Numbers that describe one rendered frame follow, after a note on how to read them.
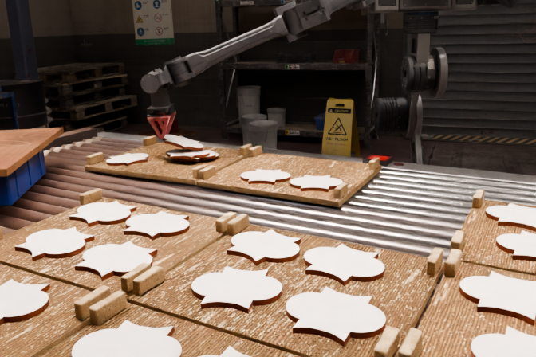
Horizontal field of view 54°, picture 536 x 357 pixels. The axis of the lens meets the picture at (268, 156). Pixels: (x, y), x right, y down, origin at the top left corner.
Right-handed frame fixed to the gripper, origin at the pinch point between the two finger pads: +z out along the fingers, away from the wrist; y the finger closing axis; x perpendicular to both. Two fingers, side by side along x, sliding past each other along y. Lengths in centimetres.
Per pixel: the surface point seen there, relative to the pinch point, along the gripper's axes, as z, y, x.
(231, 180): 7.7, -24.7, -24.5
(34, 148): -3.3, -28.5, 27.0
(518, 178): 11, -18, -102
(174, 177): 7.6, -21.2, -7.9
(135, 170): 7.5, -14.7, 5.4
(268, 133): 79, 345, -7
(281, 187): 8, -31, -38
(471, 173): 11, -12, -92
